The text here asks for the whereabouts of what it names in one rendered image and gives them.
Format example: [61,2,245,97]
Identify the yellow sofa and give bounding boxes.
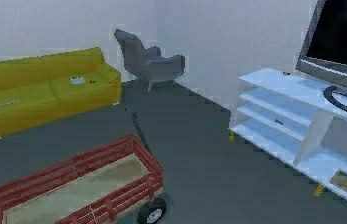
[0,46,123,141]

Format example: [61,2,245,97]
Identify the olive square book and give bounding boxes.
[329,168,347,195]

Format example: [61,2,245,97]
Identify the pale blue box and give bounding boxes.
[69,76,87,86]

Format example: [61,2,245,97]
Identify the red slatted wagon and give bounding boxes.
[0,103,168,224]

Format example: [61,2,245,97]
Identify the grey television set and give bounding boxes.
[295,0,347,120]

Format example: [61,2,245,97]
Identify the grey armchair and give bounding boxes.
[113,28,186,93]

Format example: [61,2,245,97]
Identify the grey flat remote control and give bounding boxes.
[0,98,21,109]

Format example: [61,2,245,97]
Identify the white shelf unit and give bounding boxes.
[228,67,347,212]

